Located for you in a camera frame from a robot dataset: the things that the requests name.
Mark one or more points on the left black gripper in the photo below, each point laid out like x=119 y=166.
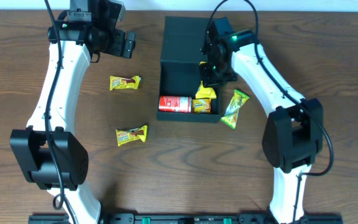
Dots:
x=128 y=44

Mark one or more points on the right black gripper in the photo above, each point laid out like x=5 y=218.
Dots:
x=217 y=75

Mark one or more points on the yellow snack bag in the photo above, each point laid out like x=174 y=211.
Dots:
x=204 y=92

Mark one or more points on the orange yellow biscuit packet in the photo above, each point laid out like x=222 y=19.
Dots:
x=202 y=105

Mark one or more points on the yellow apollo wafer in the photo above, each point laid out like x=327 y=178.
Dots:
x=120 y=83
x=130 y=135

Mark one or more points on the green yellow snack packet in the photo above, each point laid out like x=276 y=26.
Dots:
x=232 y=111

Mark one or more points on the red Pringles can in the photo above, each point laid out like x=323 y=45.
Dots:
x=175 y=104

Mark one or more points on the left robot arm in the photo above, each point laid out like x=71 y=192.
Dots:
x=47 y=150

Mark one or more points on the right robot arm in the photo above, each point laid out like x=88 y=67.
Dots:
x=294 y=130

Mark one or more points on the black open gift box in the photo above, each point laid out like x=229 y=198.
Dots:
x=180 y=67

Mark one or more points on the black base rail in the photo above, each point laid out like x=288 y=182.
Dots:
x=242 y=218

